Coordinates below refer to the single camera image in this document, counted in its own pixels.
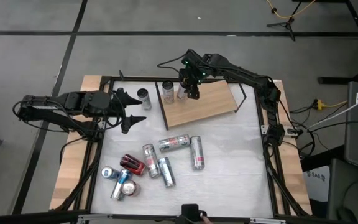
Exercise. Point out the small blue Red Bull can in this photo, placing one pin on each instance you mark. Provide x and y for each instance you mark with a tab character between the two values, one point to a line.
109	172

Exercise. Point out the wooden tray board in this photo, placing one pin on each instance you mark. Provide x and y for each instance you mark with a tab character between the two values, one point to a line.
197	105

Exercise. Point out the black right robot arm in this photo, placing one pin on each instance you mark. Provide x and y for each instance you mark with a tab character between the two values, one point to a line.
244	74

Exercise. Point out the black floor stand frame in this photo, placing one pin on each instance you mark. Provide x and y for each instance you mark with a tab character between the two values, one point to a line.
337	80

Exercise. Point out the person's hand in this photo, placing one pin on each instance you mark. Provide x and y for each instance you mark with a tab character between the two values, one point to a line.
206	220

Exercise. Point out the red can with silver lid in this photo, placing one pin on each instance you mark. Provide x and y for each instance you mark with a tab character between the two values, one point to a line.
130	188

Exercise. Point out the silver mounting plate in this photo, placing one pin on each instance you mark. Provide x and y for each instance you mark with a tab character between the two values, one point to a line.
264	129

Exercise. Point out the blue silver Red Bull can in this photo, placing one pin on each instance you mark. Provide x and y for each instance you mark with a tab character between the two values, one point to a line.
167	172
118	189

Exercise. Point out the black handheld controller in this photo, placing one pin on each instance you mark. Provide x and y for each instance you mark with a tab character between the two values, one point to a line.
191	212

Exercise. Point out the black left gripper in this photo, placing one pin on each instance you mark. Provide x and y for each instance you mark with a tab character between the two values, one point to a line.
109	104

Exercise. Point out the dark red black-striped can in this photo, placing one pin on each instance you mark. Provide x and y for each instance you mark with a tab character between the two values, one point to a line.
132	165

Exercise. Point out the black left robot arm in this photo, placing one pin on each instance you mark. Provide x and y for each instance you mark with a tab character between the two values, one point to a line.
73	99

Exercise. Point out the black tripod stand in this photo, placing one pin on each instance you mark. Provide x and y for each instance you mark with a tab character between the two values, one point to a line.
287	25

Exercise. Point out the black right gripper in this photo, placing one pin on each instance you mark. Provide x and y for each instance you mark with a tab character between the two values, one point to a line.
194	68

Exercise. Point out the white printed cardboard box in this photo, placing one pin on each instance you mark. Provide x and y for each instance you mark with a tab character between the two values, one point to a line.
315	183

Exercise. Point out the white Celsius Peach Vibe can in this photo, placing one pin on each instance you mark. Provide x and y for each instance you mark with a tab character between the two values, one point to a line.
197	154
181	93
168	95
145	102
151	161
174	143

